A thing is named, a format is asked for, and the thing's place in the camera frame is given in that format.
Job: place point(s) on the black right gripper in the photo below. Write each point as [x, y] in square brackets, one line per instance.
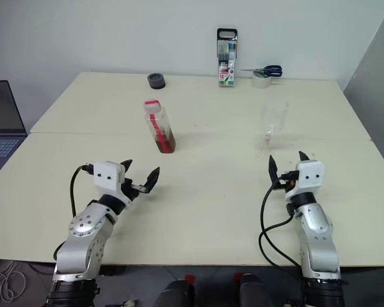
[286, 183]

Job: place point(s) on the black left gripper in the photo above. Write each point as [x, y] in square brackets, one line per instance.
[131, 189]

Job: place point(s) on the plastic bottle with red liquid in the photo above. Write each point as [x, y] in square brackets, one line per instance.
[164, 137]

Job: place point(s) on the clear wine glass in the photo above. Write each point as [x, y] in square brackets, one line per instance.
[275, 112]

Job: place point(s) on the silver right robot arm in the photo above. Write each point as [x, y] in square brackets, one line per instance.
[316, 236]

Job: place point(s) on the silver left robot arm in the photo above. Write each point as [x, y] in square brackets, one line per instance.
[83, 243]

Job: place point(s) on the clear tape roll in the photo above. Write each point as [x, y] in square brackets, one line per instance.
[259, 83]

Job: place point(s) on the black round container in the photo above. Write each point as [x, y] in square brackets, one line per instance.
[156, 81]

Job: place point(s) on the marker pen pack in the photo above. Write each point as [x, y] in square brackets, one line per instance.
[226, 64]

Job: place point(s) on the dark rounded shape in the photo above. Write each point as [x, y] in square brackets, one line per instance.
[251, 291]
[176, 292]

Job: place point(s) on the small white floor object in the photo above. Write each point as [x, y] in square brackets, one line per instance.
[130, 303]

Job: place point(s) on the dark grey laptop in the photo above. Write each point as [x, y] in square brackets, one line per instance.
[3, 108]

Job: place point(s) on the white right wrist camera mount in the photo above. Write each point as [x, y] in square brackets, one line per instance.
[310, 176]

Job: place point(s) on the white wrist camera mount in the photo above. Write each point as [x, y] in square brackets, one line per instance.
[107, 176]
[310, 176]

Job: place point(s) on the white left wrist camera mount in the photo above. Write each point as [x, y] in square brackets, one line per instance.
[107, 176]

